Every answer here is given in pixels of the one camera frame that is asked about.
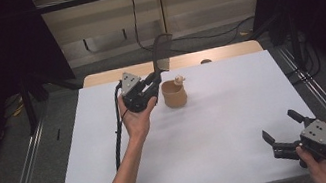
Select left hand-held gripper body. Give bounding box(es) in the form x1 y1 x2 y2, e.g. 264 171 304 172
116 67 161 117

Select brown cup with small figure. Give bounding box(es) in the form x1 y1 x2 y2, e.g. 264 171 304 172
159 73 192 111

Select dark grey comb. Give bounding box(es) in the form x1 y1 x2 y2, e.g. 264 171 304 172
146 32 180 76

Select person's left hand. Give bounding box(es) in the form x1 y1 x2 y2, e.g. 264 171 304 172
116 88 165 144

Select person's right hand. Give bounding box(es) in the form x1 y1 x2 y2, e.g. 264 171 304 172
295 141 326 183

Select wooden table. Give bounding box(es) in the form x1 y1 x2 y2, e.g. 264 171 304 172
79 38 265 89

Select dark round knob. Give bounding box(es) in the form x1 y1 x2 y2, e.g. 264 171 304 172
199 57 214 66

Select black metal stand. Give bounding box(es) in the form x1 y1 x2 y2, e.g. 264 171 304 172
16 70 57 137

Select yellow floor piece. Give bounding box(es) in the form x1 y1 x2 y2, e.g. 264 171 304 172
10 104 27 118

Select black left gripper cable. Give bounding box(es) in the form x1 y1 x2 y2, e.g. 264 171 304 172
101 79 139 173

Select black floor cables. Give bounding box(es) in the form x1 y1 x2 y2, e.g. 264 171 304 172
279 38 325 87

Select long black wall cable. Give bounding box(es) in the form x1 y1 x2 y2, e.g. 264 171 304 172
129 0 260 62

